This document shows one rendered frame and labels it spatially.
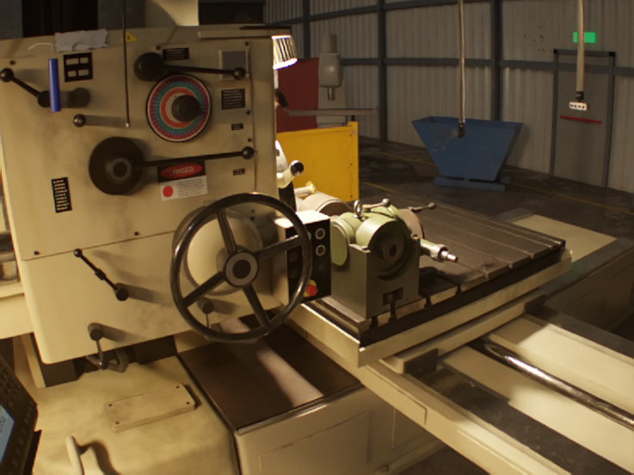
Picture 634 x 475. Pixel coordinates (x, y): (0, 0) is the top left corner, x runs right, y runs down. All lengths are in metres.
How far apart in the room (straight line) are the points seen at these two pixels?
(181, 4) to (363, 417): 1.78
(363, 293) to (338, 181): 3.02
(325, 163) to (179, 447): 3.20
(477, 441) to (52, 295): 1.30
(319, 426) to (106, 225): 1.14
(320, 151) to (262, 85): 3.04
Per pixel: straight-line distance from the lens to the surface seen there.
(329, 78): 7.50
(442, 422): 1.74
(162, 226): 1.37
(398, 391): 1.85
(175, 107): 1.25
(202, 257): 1.30
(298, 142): 4.31
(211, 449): 1.83
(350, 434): 2.15
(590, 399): 1.92
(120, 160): 1.24
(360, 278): 1.62
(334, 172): 4.55
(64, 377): 2.25
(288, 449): 2.00
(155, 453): 1.80
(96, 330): 1.39
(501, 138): 7.42
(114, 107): 1.30
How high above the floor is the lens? 1.78
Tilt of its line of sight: 16 degrees down
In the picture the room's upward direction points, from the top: 1 degrees counter-clockwise
